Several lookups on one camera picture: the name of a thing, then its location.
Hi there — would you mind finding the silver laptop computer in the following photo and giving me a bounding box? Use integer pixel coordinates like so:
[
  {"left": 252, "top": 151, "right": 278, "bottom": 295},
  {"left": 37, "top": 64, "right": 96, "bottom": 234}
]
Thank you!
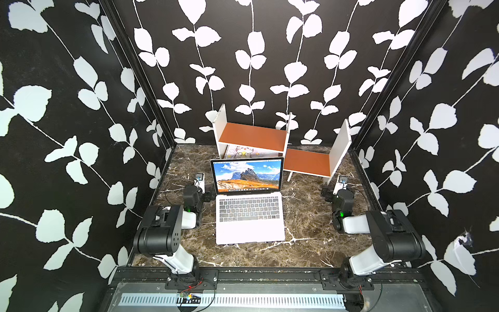
[{"left": 210, "top": 157, "right": 285, "bottom": 245}]

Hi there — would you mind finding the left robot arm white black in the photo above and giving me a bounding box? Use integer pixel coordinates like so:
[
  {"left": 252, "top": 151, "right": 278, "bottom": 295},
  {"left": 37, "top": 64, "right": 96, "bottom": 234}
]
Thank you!
[{"left": 133, "top": 185, "right": 205, "bottom": 279}]

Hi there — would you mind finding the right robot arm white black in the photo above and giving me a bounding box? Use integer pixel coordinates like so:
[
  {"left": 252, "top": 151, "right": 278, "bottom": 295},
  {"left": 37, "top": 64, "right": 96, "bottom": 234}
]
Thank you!
[{"left": 329, "top": 188, "right": 426, "bottom": 278}]

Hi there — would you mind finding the white shelf with orange boards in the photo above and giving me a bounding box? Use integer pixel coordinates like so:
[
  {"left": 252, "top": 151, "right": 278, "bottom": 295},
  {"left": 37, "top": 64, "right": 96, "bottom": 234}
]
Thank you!
[{"left": 212, "top": 105, "right": 352, "bottom": 184}]

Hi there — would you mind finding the colourful cartoon notebook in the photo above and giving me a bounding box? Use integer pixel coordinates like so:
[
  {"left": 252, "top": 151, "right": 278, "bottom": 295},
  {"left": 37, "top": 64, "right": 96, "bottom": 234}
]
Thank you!
[{"left": 224, "top": 144, "right": 268, "bottom": 159}]

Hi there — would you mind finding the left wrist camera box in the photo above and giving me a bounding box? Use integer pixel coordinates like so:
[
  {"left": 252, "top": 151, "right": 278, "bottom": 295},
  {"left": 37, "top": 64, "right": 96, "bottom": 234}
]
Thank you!
[{"left": 194, "top": 172, "right": 205, "bottom": 193}]

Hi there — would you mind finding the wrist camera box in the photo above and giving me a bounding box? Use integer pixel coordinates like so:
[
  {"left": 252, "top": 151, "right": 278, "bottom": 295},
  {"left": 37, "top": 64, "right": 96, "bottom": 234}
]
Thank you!
[
  {"left": 333, "top": 175, "right": 348, "bottom": 195},
  {"left": 194, "top": 172, "right": 205, "bottom": 193}
]

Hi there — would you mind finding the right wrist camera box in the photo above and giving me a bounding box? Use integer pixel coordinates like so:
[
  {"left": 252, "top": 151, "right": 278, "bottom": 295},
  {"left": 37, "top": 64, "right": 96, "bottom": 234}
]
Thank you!
[{"left": 333, "top": 175, "right": 348, "bottom": 195}]

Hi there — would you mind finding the black base rail with vent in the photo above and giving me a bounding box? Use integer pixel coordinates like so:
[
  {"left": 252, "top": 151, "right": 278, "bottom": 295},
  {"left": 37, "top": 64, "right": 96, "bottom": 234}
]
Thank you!
[{"left": 100, "top": 266, "right": 441, "bottom": 311}]

